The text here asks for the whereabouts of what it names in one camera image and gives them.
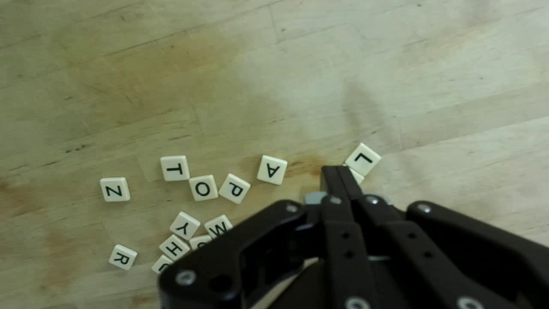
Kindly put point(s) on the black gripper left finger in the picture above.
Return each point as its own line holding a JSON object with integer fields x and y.
{"x": 199, "y": 268}

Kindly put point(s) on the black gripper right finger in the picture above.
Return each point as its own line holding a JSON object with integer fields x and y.
{"x": 457, "y": 246}

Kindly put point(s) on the white letter tile P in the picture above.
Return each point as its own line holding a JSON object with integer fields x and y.
{"x": 236, "y": 188}

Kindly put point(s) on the white letter tile A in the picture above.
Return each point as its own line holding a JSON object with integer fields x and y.
{"x": 272, "y": 169}

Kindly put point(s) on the white letter tile L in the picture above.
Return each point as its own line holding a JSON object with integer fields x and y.
{"x": 362, "y": 158}

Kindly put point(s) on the white letter tile H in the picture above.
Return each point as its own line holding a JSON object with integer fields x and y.
{"x": 174, "y": 248}

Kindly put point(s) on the white letter tile Y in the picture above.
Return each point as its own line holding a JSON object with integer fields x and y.
{"x": 184, "y": 225}

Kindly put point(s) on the white letter tile W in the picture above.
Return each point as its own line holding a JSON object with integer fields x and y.
{"x": 218, "y": 225}

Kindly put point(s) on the white letter tile R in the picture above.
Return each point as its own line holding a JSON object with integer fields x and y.
{"x": 122, "y": 256}

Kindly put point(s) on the white letter tile O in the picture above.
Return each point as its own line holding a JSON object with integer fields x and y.
{"x": 203, "y": 188}

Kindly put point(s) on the white letter tile T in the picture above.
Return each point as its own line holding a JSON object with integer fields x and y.
{"x": 174, "y": 167}

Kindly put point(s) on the white letter tile Z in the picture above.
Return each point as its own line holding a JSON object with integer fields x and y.
{"x": 114, "y": 189}

